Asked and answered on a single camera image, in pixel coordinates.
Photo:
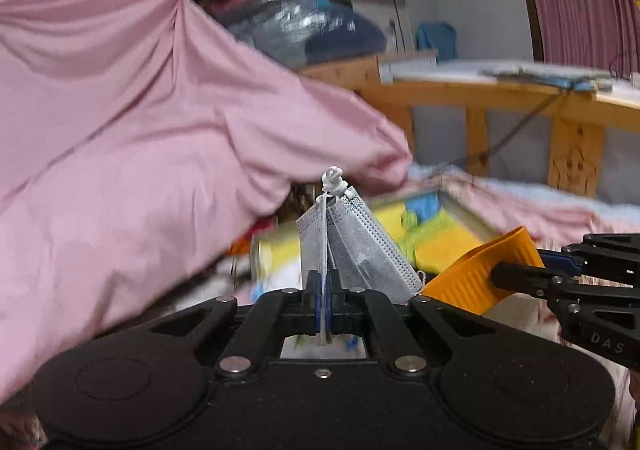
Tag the pale pink bed cover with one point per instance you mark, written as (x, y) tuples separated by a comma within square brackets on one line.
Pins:
[(540, 220)]

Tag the orange ribbed silicone sleeve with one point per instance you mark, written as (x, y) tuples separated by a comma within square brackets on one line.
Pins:
[(470, 275)]

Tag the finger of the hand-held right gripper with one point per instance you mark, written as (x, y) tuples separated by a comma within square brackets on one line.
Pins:
[(600, 250), (530, 280)]

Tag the blue bag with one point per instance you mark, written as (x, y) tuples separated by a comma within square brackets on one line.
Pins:
[(437, 37)]

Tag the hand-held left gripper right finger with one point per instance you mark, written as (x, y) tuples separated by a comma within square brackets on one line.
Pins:
[(335, 300)]

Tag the clear plastic bag of clothes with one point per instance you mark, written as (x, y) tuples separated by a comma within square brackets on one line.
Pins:
[(300, 24)]

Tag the white desk board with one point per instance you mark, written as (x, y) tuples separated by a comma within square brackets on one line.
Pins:
[(450, 69)]

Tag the wooden bed rail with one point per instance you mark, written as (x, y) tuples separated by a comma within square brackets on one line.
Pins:
[(500, 97)]

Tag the grey face mask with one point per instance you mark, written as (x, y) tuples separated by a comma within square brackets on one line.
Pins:
[(350, 240)]

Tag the pink draped sheet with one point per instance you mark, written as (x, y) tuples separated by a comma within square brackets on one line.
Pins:
[(125, 129)]

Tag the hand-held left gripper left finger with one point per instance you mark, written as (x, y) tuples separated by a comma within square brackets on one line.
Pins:
[(314, 300)]

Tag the cartoon print shallow box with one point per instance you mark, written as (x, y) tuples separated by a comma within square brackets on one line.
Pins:
[(450, 225)]

